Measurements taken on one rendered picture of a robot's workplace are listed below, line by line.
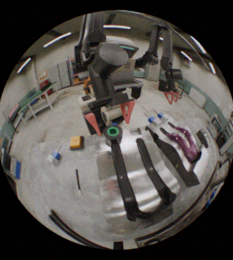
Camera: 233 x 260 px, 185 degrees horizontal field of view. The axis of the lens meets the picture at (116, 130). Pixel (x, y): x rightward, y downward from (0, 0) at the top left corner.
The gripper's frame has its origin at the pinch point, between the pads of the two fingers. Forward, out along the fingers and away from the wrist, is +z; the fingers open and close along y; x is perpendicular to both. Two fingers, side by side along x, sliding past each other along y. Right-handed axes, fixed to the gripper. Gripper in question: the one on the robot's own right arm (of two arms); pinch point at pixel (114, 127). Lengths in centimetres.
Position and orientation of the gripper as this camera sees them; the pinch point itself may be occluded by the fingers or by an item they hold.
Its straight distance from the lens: 24.2
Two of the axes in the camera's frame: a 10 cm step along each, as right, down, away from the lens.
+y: 8.6, -3.9, 3.3
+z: 2.3, 8.7, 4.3
